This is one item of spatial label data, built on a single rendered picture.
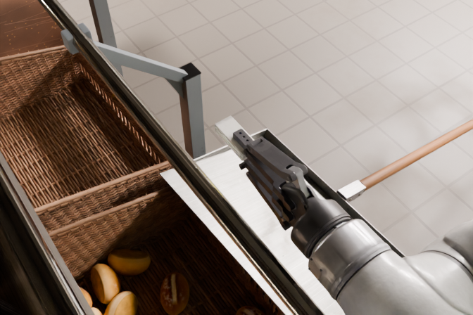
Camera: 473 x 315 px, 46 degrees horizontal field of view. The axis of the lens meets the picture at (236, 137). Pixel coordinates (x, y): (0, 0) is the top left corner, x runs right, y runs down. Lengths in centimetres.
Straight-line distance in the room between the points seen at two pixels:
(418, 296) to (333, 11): 249
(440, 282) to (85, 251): 85
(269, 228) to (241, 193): 11
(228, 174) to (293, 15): 174
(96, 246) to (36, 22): 102
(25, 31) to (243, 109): 97
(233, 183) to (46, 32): 98
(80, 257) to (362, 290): 81
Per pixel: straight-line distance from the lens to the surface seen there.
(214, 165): 135
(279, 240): 125
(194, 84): 125
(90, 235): 127
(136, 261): 132
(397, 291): 63
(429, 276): 65
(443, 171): 239
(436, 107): 262
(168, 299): 128
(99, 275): 131
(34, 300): 44
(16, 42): 203
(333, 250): 65
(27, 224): 44
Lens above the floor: 180
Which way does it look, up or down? 50 degrees down
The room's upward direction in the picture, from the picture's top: straight up
